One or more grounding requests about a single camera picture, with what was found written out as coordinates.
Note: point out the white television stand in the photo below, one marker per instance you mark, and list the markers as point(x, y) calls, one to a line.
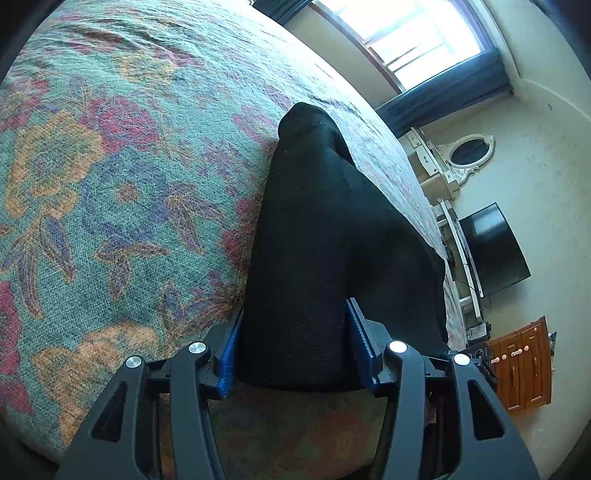
point(466, 267)

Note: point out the floral blanket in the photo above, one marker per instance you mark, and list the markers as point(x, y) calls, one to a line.
point(115, 184)

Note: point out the black television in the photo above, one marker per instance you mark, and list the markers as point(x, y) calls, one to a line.
point(496, 251)

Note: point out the black set-top box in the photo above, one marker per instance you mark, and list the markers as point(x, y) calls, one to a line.
point(479, 331)

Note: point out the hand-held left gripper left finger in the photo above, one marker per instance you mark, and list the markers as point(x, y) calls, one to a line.
point(229, 357)

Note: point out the white dresser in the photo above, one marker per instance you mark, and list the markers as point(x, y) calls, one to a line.
point(427, 159)

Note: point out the dark blue curtain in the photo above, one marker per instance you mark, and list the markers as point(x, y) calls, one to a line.
point(281, 8)
point(438, 94)

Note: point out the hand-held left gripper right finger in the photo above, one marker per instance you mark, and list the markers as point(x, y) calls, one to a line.
point(364, 350)

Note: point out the brown wooden cabinet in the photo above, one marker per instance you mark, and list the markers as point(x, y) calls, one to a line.
point(521, 369)

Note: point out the window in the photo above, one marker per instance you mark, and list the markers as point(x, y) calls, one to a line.
point(406, 32)

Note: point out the oval white-framed mirror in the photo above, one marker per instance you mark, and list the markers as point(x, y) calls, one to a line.
point(468, 151)

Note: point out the black pants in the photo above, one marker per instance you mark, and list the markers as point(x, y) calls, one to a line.
point(323, 254)

